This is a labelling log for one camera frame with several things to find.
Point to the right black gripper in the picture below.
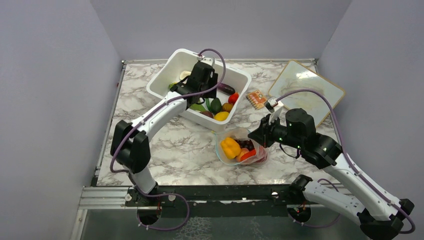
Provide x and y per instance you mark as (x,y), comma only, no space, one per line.
(262,135)

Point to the purple grape bunch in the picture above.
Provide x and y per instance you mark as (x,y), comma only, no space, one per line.
(245,144)

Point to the orange carrot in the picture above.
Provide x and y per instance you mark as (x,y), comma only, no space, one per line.
(251,153)

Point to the peach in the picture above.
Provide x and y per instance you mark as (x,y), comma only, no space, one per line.
(243,151)

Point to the clear zip top bag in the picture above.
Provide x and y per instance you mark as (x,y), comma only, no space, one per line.
(236,133)

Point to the orange bell pepper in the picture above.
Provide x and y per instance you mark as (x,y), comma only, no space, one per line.
(230,147)

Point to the red apple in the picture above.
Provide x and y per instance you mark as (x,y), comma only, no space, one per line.
(261,155)

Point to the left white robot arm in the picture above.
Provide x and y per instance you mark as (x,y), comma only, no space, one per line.
(131,140)

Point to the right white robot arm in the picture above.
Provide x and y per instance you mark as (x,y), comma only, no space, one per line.
(379,214)

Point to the yellow lemon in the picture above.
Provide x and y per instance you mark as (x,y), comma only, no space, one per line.
(221,116)

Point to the small orange fruit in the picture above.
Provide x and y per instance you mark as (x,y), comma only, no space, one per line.
(227,107)

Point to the red strawberry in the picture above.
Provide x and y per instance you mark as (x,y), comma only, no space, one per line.
(232,99)

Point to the white plastic bin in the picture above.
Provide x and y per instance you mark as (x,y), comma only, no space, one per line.
(202,78)

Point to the green avocado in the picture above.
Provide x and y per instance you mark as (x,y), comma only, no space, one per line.
(215,106)

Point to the dark purple passion fruit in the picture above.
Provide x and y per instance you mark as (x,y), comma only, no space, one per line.
(208,114)

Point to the dark eggplant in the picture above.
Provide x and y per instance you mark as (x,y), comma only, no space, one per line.
(226,89)

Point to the green chili pepper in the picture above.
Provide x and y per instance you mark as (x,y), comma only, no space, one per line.
(207,103)

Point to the green leaf vegetable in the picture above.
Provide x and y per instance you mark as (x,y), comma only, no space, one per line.
(198,108)

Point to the wood framed whiteboard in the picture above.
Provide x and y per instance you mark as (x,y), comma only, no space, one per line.
(296,76)

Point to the brown mushroom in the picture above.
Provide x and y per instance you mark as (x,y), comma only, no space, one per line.
(184,74)

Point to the yellow banana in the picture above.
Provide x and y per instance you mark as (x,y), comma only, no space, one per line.
(171,85)

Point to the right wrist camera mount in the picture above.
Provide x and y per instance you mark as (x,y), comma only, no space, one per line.
(275,108)

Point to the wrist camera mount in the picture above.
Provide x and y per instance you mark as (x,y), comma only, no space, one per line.
(206,60)
(275,108)

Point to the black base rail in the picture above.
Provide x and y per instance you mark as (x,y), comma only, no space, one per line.
(214,201)

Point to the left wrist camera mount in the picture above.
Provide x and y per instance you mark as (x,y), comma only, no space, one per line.
(206,60)

